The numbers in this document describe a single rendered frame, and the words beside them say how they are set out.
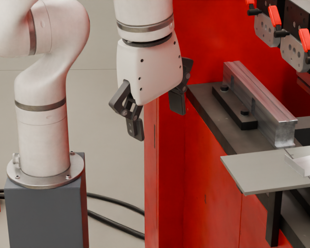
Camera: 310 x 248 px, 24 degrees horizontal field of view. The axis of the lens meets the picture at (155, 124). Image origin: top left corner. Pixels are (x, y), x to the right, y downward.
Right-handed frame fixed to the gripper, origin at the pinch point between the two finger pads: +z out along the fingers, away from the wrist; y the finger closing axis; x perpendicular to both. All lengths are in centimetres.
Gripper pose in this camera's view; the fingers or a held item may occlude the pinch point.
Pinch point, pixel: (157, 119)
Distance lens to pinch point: 114.1
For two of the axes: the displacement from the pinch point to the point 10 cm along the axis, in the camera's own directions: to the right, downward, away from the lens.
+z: 1.0, 8.3, 5.5
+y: -7.2, 4.4, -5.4
